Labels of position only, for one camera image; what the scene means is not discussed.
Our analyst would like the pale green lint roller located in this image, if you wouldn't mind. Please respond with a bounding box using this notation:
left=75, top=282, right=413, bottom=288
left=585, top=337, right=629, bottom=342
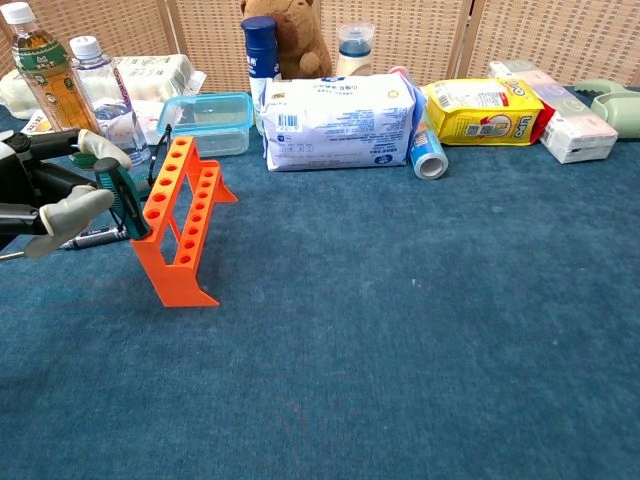
left=573, top=79, right=640, bottom=140

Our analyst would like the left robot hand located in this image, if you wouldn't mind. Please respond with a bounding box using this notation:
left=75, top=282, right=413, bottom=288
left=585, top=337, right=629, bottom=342
left=0, top=128, right=133, bottom=259

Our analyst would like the pastel tissue box pack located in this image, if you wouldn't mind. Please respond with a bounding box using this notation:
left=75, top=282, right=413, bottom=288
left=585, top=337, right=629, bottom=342
left=487, top=59, right=620, bottom=165

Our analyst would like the white blue wet wipes pack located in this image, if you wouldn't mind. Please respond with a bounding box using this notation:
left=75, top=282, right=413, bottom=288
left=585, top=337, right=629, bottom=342
left=260, top=73, right=426, bottom=173

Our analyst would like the green tea bottle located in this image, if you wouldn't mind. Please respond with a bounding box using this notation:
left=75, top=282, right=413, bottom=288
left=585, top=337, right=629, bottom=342
left=0, top=1, right=113, bottom=170

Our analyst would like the wicker folding screen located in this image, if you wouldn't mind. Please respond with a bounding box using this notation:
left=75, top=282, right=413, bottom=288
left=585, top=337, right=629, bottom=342
left=0, top=0, right=640, bottom=94

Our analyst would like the brown capybara plush toy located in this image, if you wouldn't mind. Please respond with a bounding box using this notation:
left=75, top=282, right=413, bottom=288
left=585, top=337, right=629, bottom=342
left=239, top=0, right=334, bottom=81

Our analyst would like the blue carpet table cover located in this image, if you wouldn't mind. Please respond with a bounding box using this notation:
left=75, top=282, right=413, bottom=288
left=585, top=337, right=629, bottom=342
left=0, top=84, right=640, bottom=480

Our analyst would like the pink white snack bag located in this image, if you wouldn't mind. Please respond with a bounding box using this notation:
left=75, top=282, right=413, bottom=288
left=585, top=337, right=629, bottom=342
left=22, top=98, right=169, bottom=147

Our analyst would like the yellow Lipo biscuit bag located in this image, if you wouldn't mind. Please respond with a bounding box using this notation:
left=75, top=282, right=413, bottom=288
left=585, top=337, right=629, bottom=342
left=420, top=78, right=557, bottom=147

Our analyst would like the orange tool rack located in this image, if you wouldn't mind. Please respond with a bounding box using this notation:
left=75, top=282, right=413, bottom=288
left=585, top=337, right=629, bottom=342
left=130, top=135, right=239, bottom=308

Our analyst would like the clear blue-rimmed food container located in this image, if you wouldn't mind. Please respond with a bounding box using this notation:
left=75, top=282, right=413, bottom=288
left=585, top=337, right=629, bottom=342
left=156, top=91, right=255, bottom=157

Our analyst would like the blue plastic wrap roll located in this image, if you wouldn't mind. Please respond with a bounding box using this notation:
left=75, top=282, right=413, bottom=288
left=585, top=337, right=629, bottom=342
left=388, top=65, right=449, bottom=181

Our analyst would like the blue white spray can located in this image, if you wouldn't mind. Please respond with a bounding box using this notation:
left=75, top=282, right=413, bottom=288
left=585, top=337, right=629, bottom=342
left=241, top=15, right=282, bottom=135

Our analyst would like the short thick green-black screwdriver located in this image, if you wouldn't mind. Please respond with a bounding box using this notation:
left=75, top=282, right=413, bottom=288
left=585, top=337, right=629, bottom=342
left=93, top=157, right=152, bottom=241

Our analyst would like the silver black precision screwdriver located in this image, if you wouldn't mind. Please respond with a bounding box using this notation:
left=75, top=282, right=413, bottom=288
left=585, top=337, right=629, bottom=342
left=0, top=226, right=129, bottom=262

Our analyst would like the cream bottle with clear cap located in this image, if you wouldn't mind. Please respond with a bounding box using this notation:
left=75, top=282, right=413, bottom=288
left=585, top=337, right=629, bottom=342
left=334, top=22, right=376, bottom=78

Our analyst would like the white tissue roll pack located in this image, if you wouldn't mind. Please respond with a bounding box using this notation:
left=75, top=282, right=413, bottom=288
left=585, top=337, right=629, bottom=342
left=0, top=53, right=207, bottom=120

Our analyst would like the clear water bottle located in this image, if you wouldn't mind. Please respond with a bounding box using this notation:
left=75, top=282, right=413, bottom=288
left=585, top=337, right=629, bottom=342
left=68, top=35, right=152, bottom=167

